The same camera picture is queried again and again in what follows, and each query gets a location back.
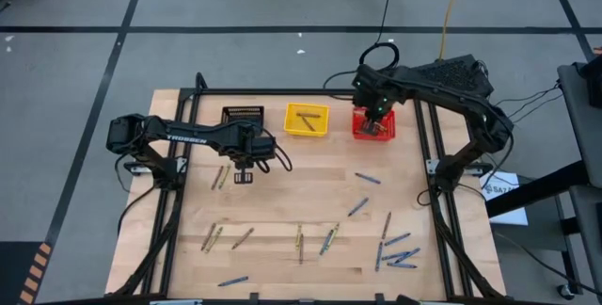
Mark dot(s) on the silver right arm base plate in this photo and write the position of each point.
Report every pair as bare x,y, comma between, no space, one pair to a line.
430,166

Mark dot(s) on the white printed paper sheet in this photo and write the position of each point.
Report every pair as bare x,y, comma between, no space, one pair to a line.
505,201

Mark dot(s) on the grey side table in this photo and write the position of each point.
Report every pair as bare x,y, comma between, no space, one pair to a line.
583,131

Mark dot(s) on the black table support beam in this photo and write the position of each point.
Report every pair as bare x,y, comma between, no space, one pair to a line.
536,191

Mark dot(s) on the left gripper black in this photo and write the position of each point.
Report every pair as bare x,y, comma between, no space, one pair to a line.
251,147

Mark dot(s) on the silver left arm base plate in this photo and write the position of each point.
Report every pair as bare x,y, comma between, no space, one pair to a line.
136,168

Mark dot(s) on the blue crayon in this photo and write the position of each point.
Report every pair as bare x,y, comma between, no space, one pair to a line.
233,281
378,256
407,255
358,206
401,265
367,178
394,256
397,239
326,243

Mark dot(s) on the yellow slotted plastic basket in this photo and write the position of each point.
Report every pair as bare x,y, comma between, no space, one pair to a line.
294,128

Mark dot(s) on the black equipment box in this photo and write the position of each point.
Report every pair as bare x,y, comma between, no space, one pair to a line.
593,81

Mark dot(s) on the red slotted plastic basket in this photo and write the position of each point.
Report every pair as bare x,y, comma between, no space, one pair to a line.
389,133

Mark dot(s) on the brown crayon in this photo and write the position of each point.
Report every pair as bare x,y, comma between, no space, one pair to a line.
217,177
301,248
309,124
386,226
208,236
242,238
308,115

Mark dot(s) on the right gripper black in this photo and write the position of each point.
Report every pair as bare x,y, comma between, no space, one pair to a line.
380,107

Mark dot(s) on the black perforated computer case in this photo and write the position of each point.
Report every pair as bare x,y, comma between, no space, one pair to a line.
451,72

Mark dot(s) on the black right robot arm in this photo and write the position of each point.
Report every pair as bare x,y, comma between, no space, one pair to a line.
447,93

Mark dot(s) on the black slotted plastic basket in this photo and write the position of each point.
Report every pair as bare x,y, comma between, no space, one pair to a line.
242,113

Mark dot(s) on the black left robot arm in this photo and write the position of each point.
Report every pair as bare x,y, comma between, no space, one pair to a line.
188,135

